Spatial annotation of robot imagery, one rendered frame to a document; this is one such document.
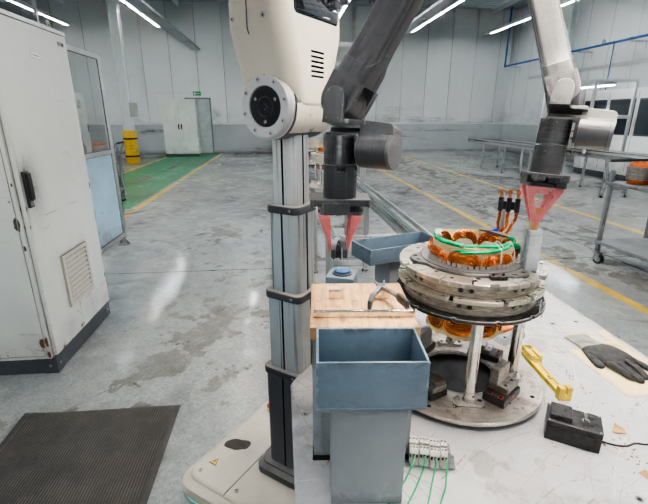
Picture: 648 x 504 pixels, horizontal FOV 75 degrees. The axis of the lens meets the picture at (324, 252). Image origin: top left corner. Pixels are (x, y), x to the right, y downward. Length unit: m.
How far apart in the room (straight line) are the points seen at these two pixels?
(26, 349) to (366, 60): 2.58
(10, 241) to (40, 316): 0.43
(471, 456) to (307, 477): 0.32
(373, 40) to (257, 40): 0.43
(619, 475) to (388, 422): 0.48
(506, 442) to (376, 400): 0.40
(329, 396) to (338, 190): 0.33
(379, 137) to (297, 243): 0.57
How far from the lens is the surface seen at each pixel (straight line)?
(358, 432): 0.73
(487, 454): 0.97
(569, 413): 1.04
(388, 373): 0.65
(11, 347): 2.96
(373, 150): 0.66
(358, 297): 0.84
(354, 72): 0.70
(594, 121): 0.95
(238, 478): 1.62
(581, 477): 0.99
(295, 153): 1.13
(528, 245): 0.97
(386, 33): 0.70
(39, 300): 2.77
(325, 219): 0.71
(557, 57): 1.03
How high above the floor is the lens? 1.41
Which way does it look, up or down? 18 degrees down
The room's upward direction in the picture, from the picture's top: straight up
